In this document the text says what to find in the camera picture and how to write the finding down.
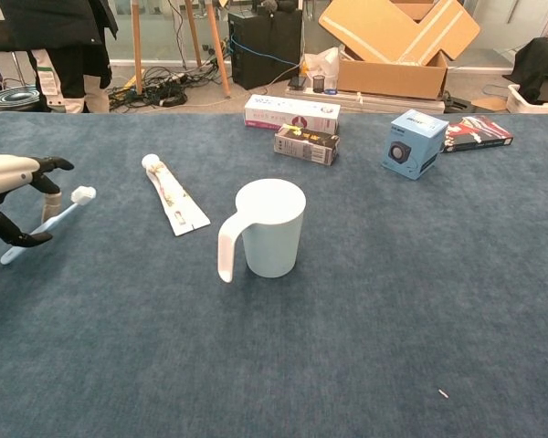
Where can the long white aluminium rails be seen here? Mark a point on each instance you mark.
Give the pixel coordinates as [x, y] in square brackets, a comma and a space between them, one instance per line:
[393, 104]

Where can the blue table mat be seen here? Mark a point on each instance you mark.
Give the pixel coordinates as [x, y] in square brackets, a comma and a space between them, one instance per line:
[347, 319]

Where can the white toothpaste tube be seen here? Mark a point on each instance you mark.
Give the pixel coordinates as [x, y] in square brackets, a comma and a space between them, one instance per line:
[173, 201]

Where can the light blue toothbrush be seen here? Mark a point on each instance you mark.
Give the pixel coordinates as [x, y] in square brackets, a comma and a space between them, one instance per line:
[83, 194]

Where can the black cloth covered object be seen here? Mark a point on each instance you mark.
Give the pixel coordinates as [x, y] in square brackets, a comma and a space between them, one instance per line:
[543, 59]

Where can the flat red black box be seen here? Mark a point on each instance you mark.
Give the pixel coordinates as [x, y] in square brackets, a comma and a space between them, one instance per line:
[479, 132]

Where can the black flat device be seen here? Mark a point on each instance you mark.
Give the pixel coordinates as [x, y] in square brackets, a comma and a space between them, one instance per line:
[297, 82]

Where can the white pink long box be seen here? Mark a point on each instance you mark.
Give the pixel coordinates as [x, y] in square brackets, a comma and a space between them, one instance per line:
[292, 114]

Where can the small black silver box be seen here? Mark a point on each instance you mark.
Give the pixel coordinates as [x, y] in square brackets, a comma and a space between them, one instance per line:
[306, 146]

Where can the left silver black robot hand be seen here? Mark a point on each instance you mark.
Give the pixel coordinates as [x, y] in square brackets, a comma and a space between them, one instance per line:
[9, 175]

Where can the person in black jacket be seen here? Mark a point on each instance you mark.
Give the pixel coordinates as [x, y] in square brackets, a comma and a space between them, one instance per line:
[59, 27]

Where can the white plastic bag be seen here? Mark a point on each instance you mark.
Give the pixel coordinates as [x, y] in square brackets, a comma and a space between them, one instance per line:
[324, 59]

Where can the black round stool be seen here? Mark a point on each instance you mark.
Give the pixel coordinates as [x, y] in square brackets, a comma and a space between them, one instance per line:
[13, 98]

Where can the tiny white debris scrap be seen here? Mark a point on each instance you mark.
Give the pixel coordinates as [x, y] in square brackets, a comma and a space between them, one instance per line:
[443, 393]

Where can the open cardboard box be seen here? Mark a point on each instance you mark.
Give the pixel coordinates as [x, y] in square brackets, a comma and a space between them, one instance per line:
[393, 77]

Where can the white storage bin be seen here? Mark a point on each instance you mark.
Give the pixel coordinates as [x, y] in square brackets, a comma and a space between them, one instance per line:
[520, 102]

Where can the wooden tripod easel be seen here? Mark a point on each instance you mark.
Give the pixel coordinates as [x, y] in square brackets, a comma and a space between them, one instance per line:
[137, 45]

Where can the blue cube speaker box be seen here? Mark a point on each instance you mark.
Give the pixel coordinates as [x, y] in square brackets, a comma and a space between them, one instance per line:
[411, 150]

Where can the black metal bracket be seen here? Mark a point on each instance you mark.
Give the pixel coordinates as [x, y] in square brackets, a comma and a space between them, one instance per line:
[459, 104]

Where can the black mesh pen cup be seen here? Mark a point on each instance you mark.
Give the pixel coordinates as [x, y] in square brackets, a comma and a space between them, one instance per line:
[319, 84]

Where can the black computer tower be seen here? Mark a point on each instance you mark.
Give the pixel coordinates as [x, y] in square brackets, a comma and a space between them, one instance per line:
[265, 68]

